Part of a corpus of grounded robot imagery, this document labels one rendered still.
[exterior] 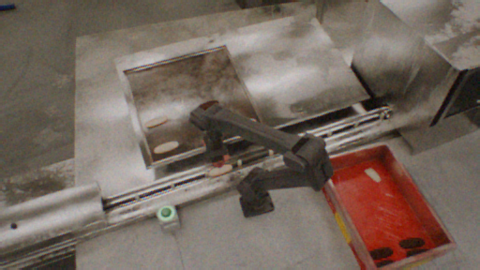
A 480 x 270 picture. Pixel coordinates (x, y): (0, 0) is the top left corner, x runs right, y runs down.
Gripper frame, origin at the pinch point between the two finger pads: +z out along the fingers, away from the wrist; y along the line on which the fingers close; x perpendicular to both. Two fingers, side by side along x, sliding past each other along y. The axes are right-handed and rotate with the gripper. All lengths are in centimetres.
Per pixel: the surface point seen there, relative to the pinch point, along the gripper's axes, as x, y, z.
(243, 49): 34, -54, -3
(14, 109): -112, -169, 95
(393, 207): 57, 40, 10
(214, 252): -12.3, 30.2, 11.1
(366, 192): 51, 30, 10
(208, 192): -6.6, 8.8, 7.0
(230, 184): 2.3, 8.4, 7.0
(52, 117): -84, -148, 95
